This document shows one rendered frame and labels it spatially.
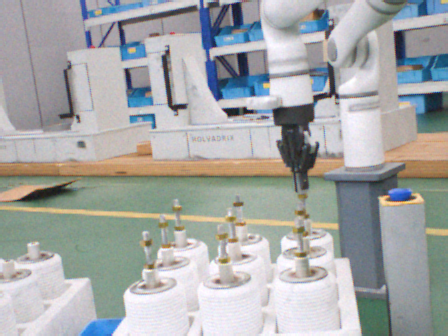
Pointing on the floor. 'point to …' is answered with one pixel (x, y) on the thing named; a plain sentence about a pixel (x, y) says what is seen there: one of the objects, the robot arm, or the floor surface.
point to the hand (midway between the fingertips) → (300, 181)
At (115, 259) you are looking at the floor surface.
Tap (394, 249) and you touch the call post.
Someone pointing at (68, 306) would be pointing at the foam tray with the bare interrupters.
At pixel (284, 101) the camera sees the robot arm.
